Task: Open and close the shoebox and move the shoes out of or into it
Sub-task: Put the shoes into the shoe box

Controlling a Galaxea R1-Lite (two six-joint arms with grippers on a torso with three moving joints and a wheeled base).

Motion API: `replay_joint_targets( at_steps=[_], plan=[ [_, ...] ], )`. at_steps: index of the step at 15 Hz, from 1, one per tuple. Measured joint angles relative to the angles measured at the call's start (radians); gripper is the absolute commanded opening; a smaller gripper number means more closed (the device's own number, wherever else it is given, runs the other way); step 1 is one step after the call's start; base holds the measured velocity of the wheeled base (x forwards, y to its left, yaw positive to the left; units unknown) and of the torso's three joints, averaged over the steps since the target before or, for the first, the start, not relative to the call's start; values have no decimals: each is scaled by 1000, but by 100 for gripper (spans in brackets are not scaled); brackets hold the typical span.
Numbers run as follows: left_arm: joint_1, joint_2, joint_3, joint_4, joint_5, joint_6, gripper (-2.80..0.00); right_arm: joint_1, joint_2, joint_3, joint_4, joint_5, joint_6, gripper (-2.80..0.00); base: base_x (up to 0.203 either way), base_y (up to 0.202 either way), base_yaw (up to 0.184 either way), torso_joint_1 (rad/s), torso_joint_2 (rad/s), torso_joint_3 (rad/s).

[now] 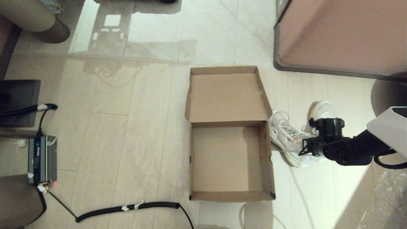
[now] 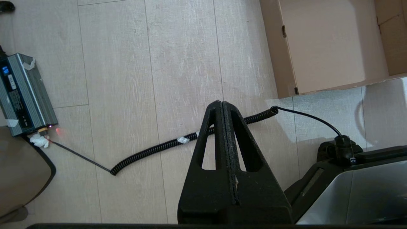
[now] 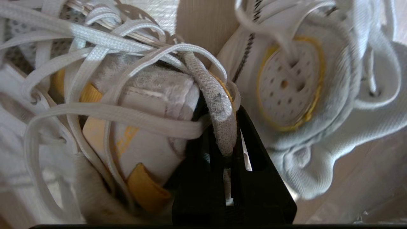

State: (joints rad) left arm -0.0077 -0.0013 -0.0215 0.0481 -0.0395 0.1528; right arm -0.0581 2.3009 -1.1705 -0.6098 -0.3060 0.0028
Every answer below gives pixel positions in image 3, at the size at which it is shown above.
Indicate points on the white mesh sneaker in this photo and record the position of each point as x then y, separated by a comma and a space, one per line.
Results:
343, 105
152, 89

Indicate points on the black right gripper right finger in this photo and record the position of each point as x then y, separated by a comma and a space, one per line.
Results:
260, 197

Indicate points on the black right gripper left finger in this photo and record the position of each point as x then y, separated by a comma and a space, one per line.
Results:
197, 197

